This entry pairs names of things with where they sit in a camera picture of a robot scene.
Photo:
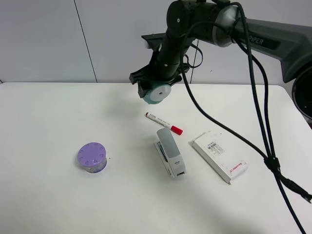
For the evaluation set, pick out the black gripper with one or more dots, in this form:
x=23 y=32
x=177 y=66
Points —
x=163 y=67

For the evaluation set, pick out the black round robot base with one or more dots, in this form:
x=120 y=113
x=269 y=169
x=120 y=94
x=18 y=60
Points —
x=302 y=93

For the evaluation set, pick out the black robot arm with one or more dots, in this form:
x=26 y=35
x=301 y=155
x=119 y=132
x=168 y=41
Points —
x=222 y=24

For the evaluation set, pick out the grey white stapler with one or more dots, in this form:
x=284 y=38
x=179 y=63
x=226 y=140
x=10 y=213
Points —
x=169 y=153

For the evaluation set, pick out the red capped white marker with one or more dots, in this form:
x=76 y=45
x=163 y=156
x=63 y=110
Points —
x=165 y=124

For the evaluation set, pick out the purple lidded round container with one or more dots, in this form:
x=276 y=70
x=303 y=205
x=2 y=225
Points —
x=92 y=157

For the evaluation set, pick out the white rectangular box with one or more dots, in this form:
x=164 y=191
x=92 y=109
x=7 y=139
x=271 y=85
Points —
x=221 y=154

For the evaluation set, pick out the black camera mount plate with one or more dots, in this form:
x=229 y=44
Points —
x=153 y=41

